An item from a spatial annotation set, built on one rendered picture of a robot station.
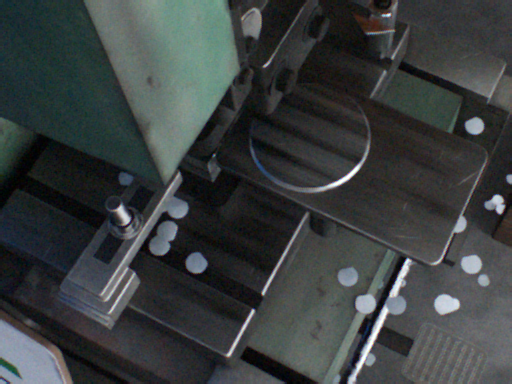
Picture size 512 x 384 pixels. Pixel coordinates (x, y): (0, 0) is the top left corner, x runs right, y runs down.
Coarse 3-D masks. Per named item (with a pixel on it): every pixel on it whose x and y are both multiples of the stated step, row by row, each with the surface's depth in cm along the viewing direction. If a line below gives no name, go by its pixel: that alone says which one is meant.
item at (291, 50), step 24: (264, 0) 67; (288, 0) 67; (312, 0) 68; (264, 24) 66; (288, 24) 66; (312, 24) 70; (264, 48) 65; (288, 48) 68; (264, 72) 65; (288, 72) 68; (264, 96) 69; (216, 120) 71
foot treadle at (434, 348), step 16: (368, 320) 139; (384, 336) 137; (400, 336) 137; (416, 336) 136; (432, 336) 136; (448, 336) 136; (400, 352) 136; (416, 352) 135; (432, 352) 135; (448, 352) 135; (464, 352) 135; (480, 352) 135; (416, 368) 134; (432, 368) 134; (448, 368) 134; (464, 368) 134; (480, 368) 134
